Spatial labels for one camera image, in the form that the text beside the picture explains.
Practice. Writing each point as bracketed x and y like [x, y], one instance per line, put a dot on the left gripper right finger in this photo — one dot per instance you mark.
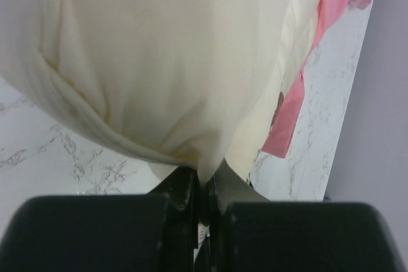
[251, 233]

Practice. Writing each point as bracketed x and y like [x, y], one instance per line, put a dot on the cream pillow with bear print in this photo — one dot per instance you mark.
[181, 82]

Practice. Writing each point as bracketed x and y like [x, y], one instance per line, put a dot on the pink satin pillowcase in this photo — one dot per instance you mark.
[283, 127]

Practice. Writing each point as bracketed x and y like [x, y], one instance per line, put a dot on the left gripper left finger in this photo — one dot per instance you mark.
[156, 231]

